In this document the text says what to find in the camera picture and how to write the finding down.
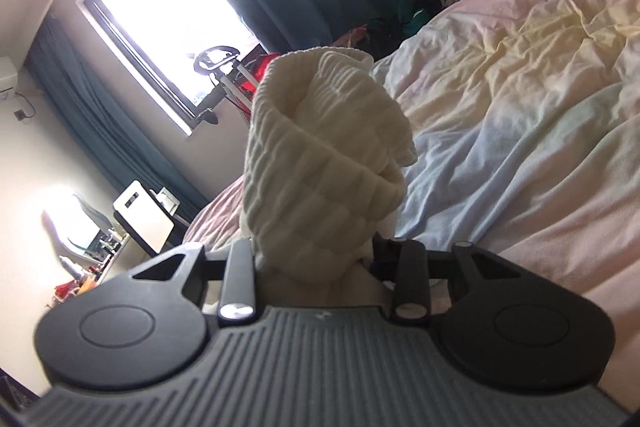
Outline green cloth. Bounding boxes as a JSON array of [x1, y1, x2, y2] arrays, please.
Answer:
[[397, 2, 437, 36]]

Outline narrow teal curtain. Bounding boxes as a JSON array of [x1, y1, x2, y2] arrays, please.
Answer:
[[24, 17, 212, 230]]

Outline cream white knit garment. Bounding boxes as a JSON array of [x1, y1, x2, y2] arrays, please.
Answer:
[[241, 48, 419, 309]]

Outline cluttered desk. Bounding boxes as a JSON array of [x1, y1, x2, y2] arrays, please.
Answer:
[[42, 234, 132, 310]]

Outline red bag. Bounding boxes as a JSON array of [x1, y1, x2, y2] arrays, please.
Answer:
[[244, 52, 282, 118]]

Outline pink clothes pile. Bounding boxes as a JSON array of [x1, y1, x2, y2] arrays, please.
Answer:
[[331, 24, 381, 51]]

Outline white air conditioner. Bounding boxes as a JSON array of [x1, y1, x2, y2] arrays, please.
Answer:
[[0, 55, 24, 101]]

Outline bright window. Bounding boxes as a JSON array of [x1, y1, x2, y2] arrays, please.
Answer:
[[77, 0, 282, 138]]

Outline white chair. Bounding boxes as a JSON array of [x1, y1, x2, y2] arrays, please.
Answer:
[[112, 179, 177, 256]]

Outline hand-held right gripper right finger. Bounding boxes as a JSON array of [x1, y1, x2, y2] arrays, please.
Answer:
[[372, 237, 507, 321]]

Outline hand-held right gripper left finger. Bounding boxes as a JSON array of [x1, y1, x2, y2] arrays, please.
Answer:
[[130, 239, 258, 324]]

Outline pastel rainbow bed blanket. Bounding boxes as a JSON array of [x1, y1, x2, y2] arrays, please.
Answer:
[[185, 0, 640, 410]]

